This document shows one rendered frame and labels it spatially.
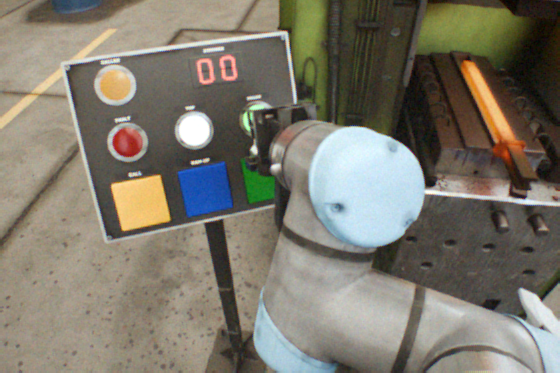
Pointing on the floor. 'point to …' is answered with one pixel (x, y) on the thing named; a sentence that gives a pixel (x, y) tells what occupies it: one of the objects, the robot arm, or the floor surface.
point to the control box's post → (225, 282)
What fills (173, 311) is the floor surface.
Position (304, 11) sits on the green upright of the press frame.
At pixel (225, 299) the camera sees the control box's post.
